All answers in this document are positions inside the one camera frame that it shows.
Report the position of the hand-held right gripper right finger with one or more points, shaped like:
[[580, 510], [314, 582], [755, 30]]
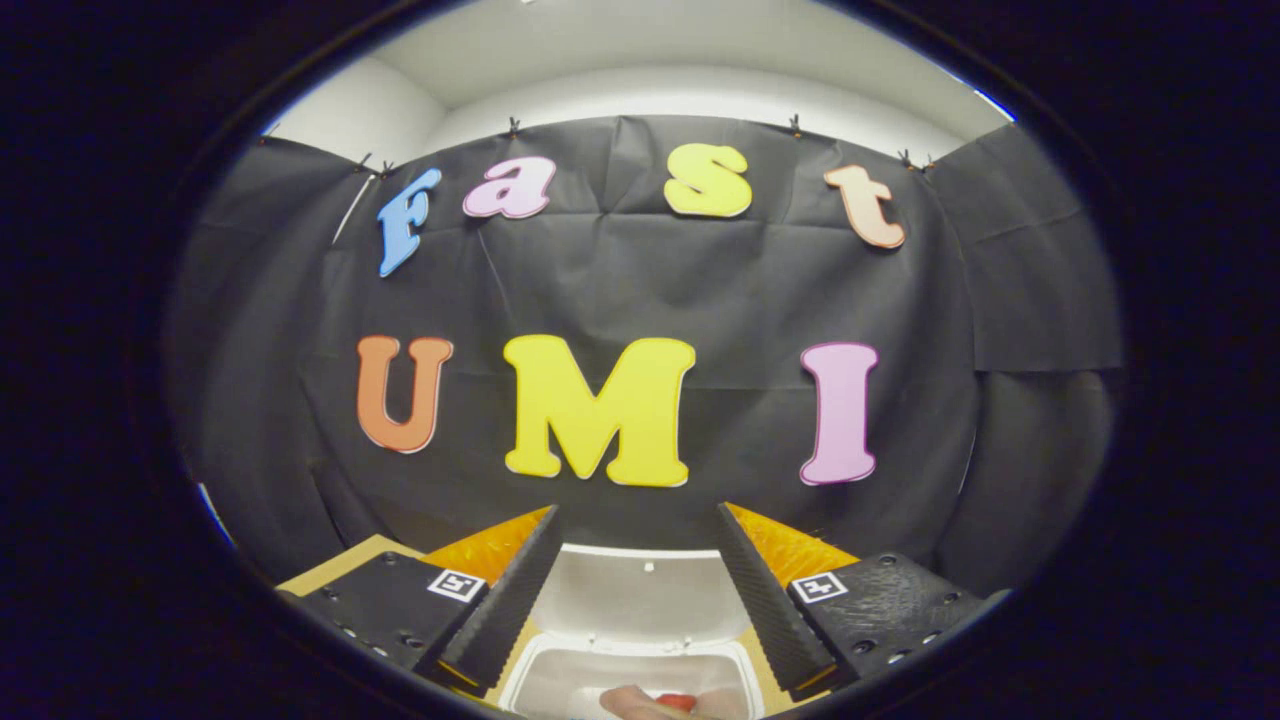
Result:
[[765, 600]]

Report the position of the black backdrop cloth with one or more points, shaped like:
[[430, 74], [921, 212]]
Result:
[[620, 280]]

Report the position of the white desktop garbage bin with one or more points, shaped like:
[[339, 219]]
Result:
[[640, 600]]

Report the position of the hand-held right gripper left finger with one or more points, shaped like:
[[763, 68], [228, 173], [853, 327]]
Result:
[[510, 600]]

